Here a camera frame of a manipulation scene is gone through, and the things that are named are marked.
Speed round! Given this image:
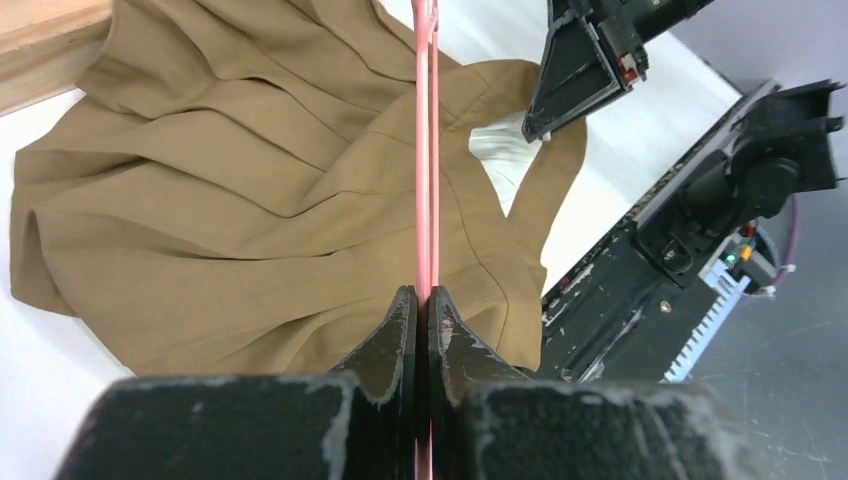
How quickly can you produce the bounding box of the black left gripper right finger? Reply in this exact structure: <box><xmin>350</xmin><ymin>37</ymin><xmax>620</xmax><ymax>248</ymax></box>
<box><xmin>428</xmin><ymin>287</ymin><xmax>762</xmax><ymax>479</ymax></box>

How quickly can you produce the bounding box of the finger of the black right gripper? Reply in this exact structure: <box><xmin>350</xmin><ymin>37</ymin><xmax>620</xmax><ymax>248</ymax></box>
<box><xmin>521</xmin><ymin>1</ymin><xmax>624</xmax><ymax>142</ymax></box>

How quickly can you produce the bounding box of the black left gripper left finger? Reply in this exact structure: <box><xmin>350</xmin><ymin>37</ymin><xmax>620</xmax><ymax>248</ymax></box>
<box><xmin>57</xmin><ymin>287</ymin><xmax>417</xmax><ymax>479</ymax></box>

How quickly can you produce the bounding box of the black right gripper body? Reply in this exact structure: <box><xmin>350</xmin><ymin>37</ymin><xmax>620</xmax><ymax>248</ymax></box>
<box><xmin>569</xmin><ymin>0</ymin><xmax>712</xmax><ymax>83</ymax></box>

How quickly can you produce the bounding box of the pink thin hanger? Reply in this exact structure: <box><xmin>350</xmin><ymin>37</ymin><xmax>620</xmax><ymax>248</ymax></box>
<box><xmin>412</xmin><ymin>0</ymin><xmax>440</xmax><ymax>479</ymax></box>

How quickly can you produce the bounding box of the tan brown pleated skirt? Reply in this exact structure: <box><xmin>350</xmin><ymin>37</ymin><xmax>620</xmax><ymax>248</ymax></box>
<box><xmin>9</xmin><ymin>0</ymin><xmax>589</xmax><ymax>379</ymax></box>

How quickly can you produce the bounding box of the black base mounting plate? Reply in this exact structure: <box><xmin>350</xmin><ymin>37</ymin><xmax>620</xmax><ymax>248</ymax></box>
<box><xmin>536</xmin><ymin>81</ymin><xmax>780</xmax><ymax>382</ymax></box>

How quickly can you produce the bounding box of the wooden clothes rack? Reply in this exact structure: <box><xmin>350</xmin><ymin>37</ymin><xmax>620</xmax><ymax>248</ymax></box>
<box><xmin>1</xmin><ymin>0</ymin><xmax>112</xmax><ymax>115</ymax></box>

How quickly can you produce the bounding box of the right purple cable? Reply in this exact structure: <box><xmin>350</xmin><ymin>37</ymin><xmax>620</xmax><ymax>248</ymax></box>
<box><xmin>741</xmin><ymin>195</ymin><xmax>802</xmax><ymax>299</ymax></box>

